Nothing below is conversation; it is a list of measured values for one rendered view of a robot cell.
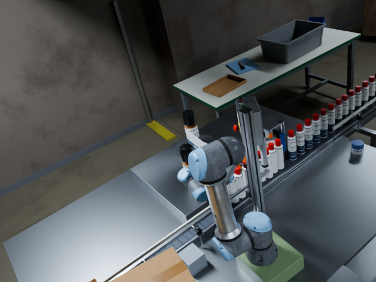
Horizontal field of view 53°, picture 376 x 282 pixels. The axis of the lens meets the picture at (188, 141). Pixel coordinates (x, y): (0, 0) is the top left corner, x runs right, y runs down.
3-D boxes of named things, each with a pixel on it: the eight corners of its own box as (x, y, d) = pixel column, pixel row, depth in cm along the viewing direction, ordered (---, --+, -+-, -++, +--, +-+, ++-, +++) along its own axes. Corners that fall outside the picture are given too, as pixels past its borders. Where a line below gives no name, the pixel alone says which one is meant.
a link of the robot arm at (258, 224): (278, 240, 167) (276, 219, 159) (253, 255, 163) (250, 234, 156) (262, 224, 176) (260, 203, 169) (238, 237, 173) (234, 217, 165)
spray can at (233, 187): (237, 196, 216) (232, 168, 205) (241, 201, 211) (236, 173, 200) (229, 199, 215) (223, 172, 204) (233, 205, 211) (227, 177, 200)
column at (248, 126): (259, 210, 210) (245, 106, 174) (265, 214, 207) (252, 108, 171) (254, 214, 208) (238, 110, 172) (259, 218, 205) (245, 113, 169)
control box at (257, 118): (258, 127, 197) (254, 94, 187) (264, 145, 183) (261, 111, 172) (239, 130, 198) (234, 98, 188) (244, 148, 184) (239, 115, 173)
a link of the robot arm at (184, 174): (181, 184, 181) (173, 174, 188) (193, 193, 189) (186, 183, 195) (192, 173, 181) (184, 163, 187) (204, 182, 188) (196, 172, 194)
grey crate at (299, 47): (296, 38, 416) (295, 19, 404) (327, 44, 387) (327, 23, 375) (258, 59, 392) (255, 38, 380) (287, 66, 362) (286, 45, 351)
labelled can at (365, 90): (369, 108, 261) (370, 82, 250) (361, 109, 262) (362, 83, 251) (366, 105, 266) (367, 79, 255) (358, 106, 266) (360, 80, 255)
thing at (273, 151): (273, 167, 230) (270, 140, 219) (280, 170, 227) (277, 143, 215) (267, 171, 228) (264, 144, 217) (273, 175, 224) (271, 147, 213)
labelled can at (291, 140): (292, 154, 237) (290, 127, 226) (299, 158, 233) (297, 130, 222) (286, 158, 235) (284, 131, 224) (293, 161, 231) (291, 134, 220)
